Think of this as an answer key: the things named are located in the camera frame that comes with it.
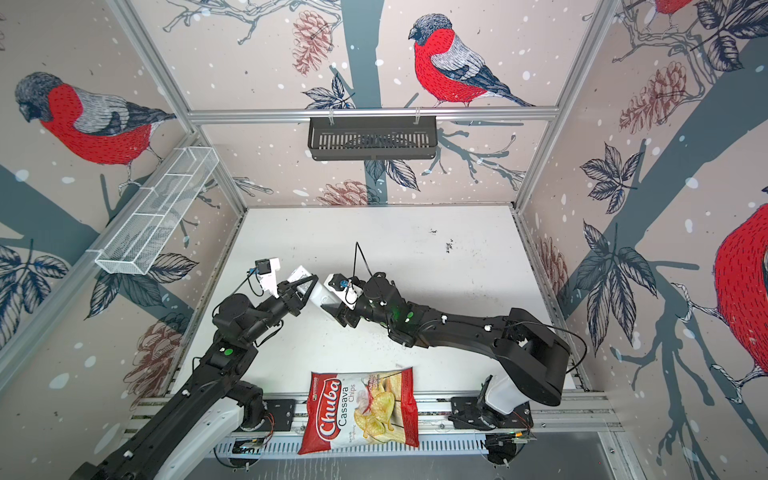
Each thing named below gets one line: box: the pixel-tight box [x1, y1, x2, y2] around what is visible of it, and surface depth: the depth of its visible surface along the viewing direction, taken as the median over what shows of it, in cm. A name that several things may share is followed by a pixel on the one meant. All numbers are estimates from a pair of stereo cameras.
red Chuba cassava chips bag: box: [298, 367, 420, 455], surface depth 72 cm
